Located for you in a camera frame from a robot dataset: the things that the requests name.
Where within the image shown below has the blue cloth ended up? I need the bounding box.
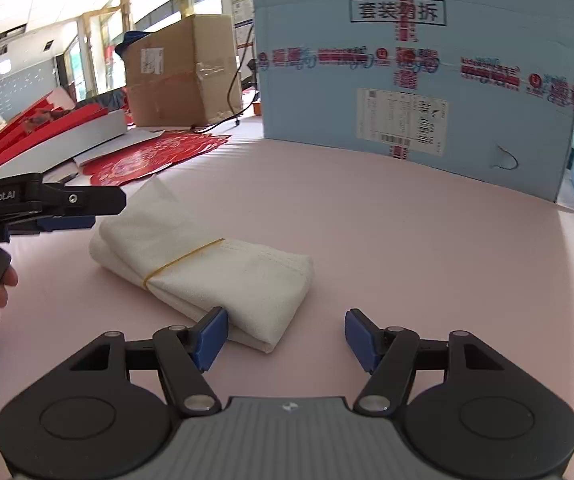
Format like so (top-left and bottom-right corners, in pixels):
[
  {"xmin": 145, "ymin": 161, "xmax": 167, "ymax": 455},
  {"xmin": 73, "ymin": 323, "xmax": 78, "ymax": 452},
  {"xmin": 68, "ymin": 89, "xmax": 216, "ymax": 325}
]
[{"xmin": 117, "ymin": 31, "xmax": 155, "ymax": 56}]

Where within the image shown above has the pink table cover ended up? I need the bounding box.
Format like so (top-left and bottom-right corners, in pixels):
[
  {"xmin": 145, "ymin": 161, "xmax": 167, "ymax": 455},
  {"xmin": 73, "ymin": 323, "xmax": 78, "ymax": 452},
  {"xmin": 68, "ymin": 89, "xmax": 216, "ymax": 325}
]
[{"xmin": 0, "ymin": 125, "xmax": 574, "ymax": 480}]

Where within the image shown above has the black cable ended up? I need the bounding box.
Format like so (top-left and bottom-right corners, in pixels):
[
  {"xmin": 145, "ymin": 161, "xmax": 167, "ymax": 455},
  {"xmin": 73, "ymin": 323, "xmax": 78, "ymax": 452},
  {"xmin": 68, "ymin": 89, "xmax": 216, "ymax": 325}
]
[{"xmin": 194, "ymin": 22, "xmax": 257, "ymax": 128}]

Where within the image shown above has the white flat board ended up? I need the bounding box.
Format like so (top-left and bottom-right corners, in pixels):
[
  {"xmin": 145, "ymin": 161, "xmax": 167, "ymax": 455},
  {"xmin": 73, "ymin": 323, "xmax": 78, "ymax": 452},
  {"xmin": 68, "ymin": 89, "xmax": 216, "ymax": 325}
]
[{"xmin": 0, "ymin": 110, "xmax": 128, "ymax": 181}]

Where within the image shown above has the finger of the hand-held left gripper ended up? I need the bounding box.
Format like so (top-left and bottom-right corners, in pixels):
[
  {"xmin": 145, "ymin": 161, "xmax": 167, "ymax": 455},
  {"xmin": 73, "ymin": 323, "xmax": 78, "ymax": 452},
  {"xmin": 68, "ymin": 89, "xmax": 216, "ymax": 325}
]
[
  {"xmin": 41, "ymin": 182, "xmax": 128, "ymax": 214},
  {"xmin": 4, "ymin": 213, "xmax": 98, "ymax": 242}
]

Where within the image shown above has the dark chalkboard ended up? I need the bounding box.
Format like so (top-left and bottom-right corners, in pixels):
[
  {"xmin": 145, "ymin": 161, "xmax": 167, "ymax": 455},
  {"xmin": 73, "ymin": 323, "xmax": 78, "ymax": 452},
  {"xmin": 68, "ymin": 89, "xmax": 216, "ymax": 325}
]
[{"xmin": 0, "ymin": 57, "xmax": 62, "ymax": 133}]

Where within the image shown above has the pile of red gift boxes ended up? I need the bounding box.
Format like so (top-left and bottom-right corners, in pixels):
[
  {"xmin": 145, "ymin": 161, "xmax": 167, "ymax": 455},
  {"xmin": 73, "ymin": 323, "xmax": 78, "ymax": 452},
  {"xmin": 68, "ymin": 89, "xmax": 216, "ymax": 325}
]
[{"xmin": 0, "ymin": 87, "xmax": 118, "ymax": 168}]

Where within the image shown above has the yellow rubber band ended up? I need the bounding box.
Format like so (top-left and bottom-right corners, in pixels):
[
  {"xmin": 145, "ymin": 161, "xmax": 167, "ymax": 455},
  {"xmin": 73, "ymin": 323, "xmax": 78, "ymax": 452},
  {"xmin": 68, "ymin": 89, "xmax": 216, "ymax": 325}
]
[{"xmin": 142, "ymin": 237, "xmax": 227, "ymax": 288}]

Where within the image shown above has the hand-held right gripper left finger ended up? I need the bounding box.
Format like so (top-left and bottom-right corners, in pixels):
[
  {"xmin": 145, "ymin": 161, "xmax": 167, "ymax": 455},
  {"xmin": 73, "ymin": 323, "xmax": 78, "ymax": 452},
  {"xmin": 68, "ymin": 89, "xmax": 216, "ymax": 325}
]
[{"xmin": 69, "ymin": 306, "xmax": 230, "ymax": 417}]

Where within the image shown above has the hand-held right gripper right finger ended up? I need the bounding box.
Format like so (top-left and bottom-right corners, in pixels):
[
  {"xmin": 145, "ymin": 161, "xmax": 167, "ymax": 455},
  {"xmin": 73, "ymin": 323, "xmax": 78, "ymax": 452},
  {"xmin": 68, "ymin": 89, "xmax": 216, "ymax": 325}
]
[{"xmin": 344, "ymin": 308, "xmax": 505, "ymax": 417}]

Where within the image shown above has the large blue cardboard box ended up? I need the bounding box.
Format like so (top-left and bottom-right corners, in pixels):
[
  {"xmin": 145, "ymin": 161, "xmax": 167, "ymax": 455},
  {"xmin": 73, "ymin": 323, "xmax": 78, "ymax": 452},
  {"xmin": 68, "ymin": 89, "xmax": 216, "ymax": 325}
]
[{"xmin": 249, "ymin": 0, "xmax": 574, "ymax": 203}]

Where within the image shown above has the cream white cloth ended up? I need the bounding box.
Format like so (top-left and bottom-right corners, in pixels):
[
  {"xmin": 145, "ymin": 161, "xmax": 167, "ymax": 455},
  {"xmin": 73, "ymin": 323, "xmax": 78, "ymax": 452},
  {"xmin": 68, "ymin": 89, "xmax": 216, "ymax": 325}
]
[{"xmin": 89, "ymin": 177, "xmax": 315, "ymax": 354}]

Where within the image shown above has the stack of red paper cutouts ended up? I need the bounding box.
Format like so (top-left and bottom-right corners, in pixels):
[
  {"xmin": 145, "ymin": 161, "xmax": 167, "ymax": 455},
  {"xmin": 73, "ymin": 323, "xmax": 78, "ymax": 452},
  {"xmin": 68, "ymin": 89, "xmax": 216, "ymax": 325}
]
[{"xmin": 87, "ymin": 130, "xmax": 232, "ymax": 187}]

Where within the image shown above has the ceiling air vent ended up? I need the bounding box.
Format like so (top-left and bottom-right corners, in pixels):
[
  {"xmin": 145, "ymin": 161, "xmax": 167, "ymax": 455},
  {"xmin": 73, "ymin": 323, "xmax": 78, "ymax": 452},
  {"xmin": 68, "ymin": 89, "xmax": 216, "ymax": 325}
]
[{"xmin": 0, "ymin": 25, "xmax": 28, "ymax": 45}]

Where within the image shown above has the taped brown cardboard box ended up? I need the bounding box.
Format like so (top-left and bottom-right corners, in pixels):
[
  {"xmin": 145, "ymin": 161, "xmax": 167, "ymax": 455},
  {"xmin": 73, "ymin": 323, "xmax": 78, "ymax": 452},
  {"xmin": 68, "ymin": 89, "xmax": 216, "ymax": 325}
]
[{"xmin": 124, "ymin": 14, "xmax": 244, "ymax": 128}]

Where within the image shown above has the wooden frame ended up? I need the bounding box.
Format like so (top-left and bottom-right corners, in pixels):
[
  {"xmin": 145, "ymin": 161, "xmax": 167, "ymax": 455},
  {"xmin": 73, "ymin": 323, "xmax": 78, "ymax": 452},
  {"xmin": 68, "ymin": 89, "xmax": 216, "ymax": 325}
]
[{"xmin": 82, "ymin": 0, "xmax": 193, "ymax": 101}]

